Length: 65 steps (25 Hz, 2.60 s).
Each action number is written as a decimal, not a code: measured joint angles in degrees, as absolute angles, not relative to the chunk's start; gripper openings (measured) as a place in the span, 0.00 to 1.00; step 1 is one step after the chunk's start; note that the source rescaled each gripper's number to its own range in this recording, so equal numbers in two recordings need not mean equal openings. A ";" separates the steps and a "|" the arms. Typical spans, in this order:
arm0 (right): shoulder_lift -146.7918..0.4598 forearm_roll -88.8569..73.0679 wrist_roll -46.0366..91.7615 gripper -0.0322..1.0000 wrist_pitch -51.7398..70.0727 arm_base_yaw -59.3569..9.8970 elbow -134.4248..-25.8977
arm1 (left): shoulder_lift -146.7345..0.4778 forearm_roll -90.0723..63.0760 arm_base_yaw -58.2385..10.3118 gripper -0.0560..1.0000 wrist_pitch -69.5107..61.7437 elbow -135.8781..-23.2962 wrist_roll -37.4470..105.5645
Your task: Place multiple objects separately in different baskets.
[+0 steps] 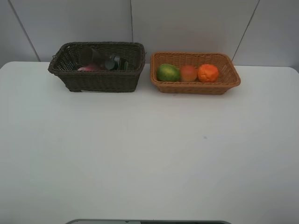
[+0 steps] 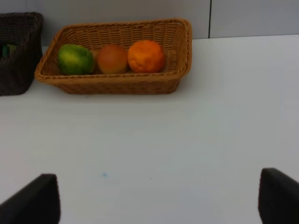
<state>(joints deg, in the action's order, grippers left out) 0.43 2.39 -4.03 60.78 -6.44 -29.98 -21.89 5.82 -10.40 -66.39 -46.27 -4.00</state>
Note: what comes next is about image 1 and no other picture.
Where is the orange tangerine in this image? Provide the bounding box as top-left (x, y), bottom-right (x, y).
top-left (198, 64), bottom-right (219, 83)

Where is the dark green pump bottle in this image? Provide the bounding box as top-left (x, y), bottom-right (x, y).
top-left (104, 54), bottom-right (128, 70)

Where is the green lime fruit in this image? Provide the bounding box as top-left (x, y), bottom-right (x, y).
top-left (157, 63), bottom-right (180, 82)

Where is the dark brown wicker basket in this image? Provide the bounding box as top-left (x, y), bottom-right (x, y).
top-left (48, 42), bottom-right (145, 92)

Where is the red yellow peach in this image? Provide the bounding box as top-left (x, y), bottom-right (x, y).
top-left (180, 65), bottom-right (197, 82)

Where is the translucent purple plastic cup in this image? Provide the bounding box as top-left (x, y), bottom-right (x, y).
top-left (79, 47), bottom-right (107, 70)

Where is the light orange wicker basket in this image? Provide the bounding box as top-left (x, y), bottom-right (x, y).
top-left (150, 52), bottom-right (241, 95)

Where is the pink squeeze bottle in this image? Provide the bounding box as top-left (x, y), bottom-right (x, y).
top-left (78, 65), bottom-right (99, 71)

